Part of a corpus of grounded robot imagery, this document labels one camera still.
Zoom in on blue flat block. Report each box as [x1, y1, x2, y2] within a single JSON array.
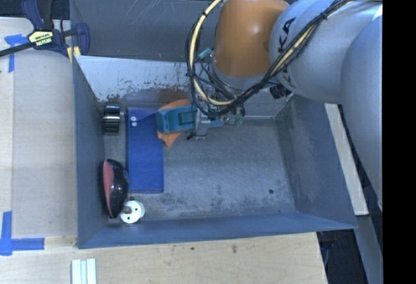
[[125, 106, 165, 194]]

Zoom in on black and red brush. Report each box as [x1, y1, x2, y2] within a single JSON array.
[[98, 158, 131, 220]]

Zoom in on orange cloth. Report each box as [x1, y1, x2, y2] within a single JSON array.
[[156, 99, 192, 148]]

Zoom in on teal plastic box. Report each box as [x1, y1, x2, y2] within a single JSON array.
[[155, 104, 200, 134]]

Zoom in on black ribbed roll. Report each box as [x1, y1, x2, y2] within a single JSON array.
[[102, 105, 122, 135]]

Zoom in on pale wood board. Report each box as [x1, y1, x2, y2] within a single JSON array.
[[12, 18, 79, 240]]

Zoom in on black cylinder on white bracket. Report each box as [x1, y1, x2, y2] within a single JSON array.
[[268, 83, 293, 100]]

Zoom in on grey metal bin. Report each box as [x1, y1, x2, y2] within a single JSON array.
[[68, 0, 359, 250]]

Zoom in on white round knob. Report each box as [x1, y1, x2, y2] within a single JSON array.
[[119, 199, 146, 225]]

